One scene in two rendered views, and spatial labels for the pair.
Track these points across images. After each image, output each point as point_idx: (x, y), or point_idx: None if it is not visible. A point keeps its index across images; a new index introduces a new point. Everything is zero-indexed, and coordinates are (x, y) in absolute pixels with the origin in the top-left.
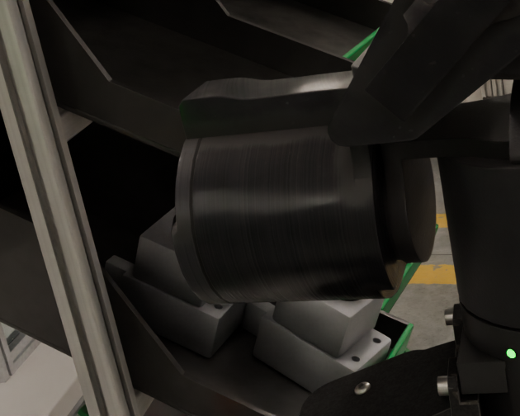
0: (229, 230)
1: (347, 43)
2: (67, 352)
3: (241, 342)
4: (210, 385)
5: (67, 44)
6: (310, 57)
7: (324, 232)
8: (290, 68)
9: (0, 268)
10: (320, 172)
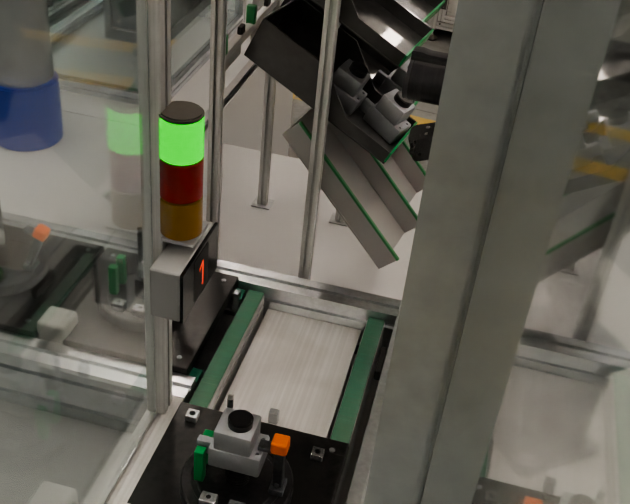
0: (417, 83)
1: (420, 9)
2: (304, 101)
3: (358, 113)
4: (354, 123)
5: (348, 2)
6: (413, 19)
7: (438, 89)
8: (404, 20)
9: (290, 66)
10: (441, 76)
